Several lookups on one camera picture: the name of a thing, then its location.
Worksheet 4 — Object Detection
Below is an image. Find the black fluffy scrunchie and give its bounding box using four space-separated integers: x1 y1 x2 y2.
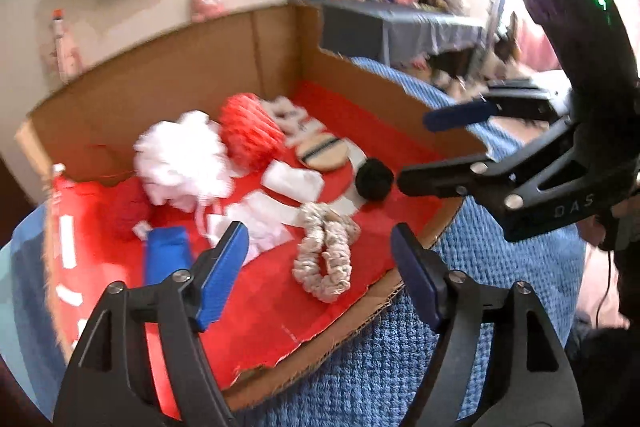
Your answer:
355 157 395 202

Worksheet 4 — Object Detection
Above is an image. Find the blue cloth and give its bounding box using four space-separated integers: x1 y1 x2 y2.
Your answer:
143 227 192 286

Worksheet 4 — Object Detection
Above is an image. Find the red fluffy cloth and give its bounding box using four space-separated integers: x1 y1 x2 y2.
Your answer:
102 176 151 239

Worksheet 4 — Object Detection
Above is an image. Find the round beige powder puff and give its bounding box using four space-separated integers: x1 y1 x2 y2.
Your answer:
295 132 348 172

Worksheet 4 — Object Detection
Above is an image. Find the white cotton pad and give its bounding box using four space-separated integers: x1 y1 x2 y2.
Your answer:
260 160 324 204

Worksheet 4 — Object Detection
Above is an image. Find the cream crochet scrunchie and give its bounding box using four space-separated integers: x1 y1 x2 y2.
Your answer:
292 202 360 303

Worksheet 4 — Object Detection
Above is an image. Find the white fuzzy star clip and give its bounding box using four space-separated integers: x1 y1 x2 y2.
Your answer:
260 96 326 147

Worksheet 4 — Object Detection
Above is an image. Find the white mesh bath pouf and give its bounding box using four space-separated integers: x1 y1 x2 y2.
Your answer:
134 110 234 235

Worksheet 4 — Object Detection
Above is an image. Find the red foam net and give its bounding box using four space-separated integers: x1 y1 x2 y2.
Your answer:
219 93 285 171

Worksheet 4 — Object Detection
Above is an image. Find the person's right hand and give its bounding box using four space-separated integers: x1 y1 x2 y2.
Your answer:
578 194 639 251

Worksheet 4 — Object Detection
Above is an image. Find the dark covered side table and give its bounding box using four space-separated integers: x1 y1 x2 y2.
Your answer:
318 0 486 66

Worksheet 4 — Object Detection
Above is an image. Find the blue knitted blanket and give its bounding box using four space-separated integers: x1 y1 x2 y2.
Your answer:
0 56 587 427

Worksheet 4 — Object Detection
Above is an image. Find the red cardboard box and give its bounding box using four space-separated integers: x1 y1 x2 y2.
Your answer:
16 5 486 410

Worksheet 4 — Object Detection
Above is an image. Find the pink plush toy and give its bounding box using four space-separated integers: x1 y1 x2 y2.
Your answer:
190 0 224 23

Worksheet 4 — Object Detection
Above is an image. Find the orange white stick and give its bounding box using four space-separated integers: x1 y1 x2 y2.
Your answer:
52 9 68 83

